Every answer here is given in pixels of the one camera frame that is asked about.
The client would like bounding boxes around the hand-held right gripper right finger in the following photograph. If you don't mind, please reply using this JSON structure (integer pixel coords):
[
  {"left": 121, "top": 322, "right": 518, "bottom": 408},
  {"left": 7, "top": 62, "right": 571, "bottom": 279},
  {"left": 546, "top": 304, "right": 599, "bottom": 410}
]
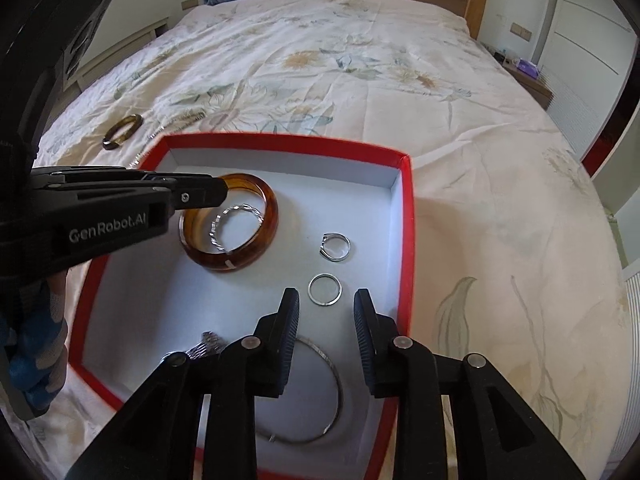
[{"left": 353, "top": 288, "right": 587, "bottom": 480}]

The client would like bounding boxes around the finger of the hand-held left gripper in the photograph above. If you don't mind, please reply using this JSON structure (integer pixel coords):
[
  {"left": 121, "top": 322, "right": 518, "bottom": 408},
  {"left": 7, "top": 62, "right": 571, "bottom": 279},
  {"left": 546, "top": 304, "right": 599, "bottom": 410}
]
[
  {"left": 31, "top": 166, "right": 221, "bottom": 186},
  {"left": 30, "top": 178, "right": 230, "bottom": 214}
]

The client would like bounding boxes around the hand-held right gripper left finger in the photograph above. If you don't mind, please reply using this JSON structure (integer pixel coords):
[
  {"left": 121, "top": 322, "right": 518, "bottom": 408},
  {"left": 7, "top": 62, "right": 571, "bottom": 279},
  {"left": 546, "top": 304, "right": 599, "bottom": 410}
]
[{"left": 65, "top": 287, "right": 301, "bottom": 480}]

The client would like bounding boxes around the twisted silver bracelet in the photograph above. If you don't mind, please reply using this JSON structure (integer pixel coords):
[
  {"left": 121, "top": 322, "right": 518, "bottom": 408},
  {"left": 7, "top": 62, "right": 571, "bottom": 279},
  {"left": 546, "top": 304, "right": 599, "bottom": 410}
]
[{"left": 207, "top": 203, "right": 265, "bottom": 255}]

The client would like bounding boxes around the thin silver bangle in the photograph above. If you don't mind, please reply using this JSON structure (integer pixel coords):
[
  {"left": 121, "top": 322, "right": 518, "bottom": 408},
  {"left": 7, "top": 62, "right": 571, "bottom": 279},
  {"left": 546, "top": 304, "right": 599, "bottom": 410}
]
[{"left": 255, "top": 336, "right": 345, "bottom": 445}]

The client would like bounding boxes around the plain silver ring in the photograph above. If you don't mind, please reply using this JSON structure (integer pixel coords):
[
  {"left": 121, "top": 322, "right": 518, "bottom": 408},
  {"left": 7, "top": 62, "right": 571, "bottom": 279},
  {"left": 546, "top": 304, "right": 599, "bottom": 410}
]
[{"left": 307, "top": 273, "right": 343, "bottom": 307}]

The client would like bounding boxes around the amber resin bangle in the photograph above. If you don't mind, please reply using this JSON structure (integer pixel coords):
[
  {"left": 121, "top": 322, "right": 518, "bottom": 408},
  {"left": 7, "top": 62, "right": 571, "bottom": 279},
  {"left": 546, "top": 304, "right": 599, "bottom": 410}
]
[{"left": 178, "top": 172, "right": 280, "bottom": 274}]

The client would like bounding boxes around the silver wrist watch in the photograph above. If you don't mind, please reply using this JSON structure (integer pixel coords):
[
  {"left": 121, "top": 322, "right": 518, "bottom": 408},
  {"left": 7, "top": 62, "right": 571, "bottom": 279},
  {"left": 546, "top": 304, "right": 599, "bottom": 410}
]
[{"left": 185, "top": 331, "right": 225, "bottom": 361}]

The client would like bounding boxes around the crossed silver ring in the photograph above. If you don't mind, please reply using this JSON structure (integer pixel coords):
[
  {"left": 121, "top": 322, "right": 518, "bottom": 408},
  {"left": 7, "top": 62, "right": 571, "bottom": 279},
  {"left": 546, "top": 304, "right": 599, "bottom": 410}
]
[{"left": 318, "top": 232, "right": 351, "bottom": 262}]

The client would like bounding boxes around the red jewelry box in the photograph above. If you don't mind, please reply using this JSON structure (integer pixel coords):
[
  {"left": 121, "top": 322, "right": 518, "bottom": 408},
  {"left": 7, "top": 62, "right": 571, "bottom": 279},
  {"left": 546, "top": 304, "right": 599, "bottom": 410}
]
[{"left": 67, "top": 132, "right": 417, "bottom": 480}]

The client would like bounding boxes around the person's left hand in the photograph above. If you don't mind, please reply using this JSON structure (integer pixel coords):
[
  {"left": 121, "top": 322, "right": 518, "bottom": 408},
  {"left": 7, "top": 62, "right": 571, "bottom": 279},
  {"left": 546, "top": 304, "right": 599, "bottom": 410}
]
[{"left": 2, "top": 271, "right": 69, "bottom": 409}]

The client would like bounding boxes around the dark brown bangle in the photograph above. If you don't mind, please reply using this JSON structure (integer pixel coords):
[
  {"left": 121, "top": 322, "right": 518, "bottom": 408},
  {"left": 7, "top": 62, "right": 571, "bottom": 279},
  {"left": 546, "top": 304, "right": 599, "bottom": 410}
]
[{"left": 102, "top": 114, "right": 145, "bottom": 151}]

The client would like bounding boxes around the white slatted low cabinet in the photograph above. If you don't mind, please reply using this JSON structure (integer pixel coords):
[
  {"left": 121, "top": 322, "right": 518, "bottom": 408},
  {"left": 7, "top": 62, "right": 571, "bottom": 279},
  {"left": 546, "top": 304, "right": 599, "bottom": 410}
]
[{"left": 62, "top": 16, "right": 170, "bottom": 94}]

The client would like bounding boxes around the floral cream duvet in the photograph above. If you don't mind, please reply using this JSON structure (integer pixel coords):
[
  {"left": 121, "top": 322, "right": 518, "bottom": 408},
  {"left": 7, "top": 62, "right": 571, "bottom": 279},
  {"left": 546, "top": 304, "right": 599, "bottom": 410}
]
[{"left": 0, "top": 0, "right": 637, "bottom": 480}]

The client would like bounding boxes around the white ribbed radiator cover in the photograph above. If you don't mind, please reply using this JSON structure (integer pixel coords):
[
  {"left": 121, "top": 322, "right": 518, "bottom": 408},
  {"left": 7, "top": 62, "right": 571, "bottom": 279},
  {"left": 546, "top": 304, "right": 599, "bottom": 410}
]
[{"left": 612, "top": 260, "right": 640, "bottom": 461}]

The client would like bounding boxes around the wooden nightstand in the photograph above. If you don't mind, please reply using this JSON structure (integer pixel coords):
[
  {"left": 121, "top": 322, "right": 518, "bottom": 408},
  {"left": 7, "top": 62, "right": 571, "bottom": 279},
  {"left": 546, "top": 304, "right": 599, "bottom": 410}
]
[{"left": 492, "top": 47, "right": 554, "bottom": 111}]

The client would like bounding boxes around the white wardrobe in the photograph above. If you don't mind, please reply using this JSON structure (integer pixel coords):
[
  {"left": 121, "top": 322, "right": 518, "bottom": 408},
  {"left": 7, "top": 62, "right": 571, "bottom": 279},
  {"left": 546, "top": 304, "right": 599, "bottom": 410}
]
[{"left": 530, "top": 0, "right": 640, "bottom": 162}]

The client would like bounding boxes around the silver chain necklace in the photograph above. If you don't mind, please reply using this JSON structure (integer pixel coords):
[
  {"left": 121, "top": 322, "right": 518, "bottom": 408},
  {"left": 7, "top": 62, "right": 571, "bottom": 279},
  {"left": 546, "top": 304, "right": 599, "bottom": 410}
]
[{"left": 127, "top": 110, "right": 206, "bottom": 171}]

